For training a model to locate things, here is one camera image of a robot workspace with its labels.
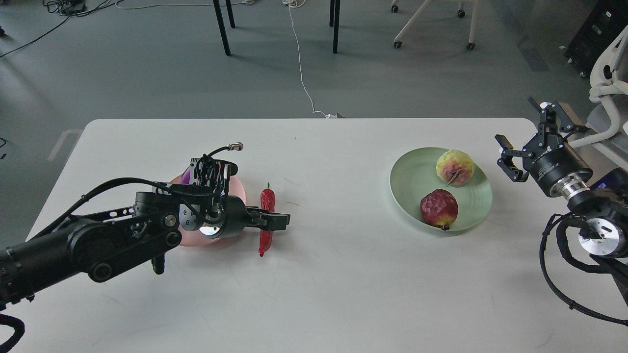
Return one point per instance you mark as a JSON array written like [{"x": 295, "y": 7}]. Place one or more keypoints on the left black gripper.
[{"x": 237, "y": 217}]

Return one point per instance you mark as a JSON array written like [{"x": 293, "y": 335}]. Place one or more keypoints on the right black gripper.
[{"x": 547, "y": 157}]

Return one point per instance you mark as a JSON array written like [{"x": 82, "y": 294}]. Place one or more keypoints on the yellow-green pink fruit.
[{"x": 455, "y": 167}]

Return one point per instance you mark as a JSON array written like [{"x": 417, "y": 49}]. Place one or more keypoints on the purple eggplant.
[{"x": 186, "y": 176}]

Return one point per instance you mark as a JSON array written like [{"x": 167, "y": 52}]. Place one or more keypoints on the dark red pomegranate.
[{"x": 439, "y": 209}]

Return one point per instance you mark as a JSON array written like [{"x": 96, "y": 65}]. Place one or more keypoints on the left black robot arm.
[{"x": 106, "y": 244}]

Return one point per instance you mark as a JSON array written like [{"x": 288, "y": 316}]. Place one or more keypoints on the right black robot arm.
[{"x": 592, "y": 235}]

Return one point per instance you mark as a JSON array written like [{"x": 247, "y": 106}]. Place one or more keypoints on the red chili pepper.
[{"x": 267, "y": 198}]

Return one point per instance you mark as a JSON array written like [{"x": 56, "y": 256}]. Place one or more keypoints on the white office chair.
[{"x": 606, "y": 81}]

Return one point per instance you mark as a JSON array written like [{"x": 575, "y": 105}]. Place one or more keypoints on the pink plate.
[{"x": 196, "y": 238}]

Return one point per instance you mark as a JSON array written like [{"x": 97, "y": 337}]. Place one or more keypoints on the light green plate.
[{"x": 413, "y": 176}]

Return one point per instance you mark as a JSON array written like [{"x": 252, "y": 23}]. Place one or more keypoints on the black equipment cabinet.
[{"x": 605, "y": 22}]

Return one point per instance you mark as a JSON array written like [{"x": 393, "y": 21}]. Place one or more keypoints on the black table legs right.
[{"x": 334, "y": 23}]

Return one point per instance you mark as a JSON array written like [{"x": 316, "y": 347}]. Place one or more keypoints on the black table legs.
[
  {"x": 222, "y": 23},
  {"x": 334, "y": 23}
]

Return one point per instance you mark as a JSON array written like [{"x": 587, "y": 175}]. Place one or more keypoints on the black table legs left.
[{"x": 222, "y": 23}]

